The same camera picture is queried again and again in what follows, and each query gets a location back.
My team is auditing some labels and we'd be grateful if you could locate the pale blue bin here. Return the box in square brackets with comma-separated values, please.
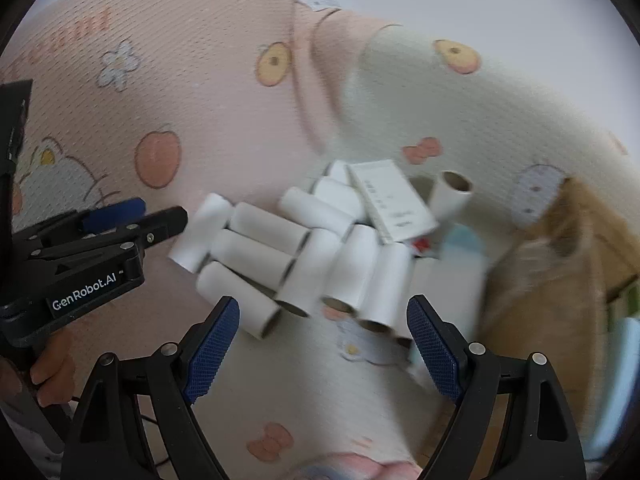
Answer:
[587, 317, 640, 461]

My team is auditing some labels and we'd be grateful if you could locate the pile of white tubes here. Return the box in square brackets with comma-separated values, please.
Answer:
[167, 160, 416, 361]

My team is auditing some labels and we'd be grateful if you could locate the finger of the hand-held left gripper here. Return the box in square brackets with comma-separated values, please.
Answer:
[15, 197, 148, 242]
[30, 206, 189, 262]

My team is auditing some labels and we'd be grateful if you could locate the thin black cable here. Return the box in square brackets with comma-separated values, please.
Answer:
[70, 395, 171, 466]

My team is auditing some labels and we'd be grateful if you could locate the green white small box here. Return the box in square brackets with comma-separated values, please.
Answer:
[605, 280, 640, 318]

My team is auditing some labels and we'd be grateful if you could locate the person's pale clothing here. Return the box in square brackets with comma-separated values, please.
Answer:
[0, 400, 66, 480]

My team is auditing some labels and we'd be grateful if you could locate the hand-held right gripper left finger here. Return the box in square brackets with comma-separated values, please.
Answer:
[60, 296, 241, 480]

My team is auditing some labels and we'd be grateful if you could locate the pink cartoon printed mat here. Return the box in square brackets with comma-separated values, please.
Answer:
[0, 0, 636, 480]

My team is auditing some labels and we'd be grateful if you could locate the brown cardboard box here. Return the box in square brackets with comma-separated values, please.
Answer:
[480, 180, 640, 411]

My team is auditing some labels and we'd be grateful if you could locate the person's left hand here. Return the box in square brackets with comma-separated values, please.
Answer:
[29, 332, 77, 408]

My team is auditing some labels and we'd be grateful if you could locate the white paper notepad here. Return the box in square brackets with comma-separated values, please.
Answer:
[347, 160, 440, 246]

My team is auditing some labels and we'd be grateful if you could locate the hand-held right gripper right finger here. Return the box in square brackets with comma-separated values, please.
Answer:
[406, 295, 588, 480]

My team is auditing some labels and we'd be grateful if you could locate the white cardboard tube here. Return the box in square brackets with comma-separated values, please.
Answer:
[431, 170, 475, 223]

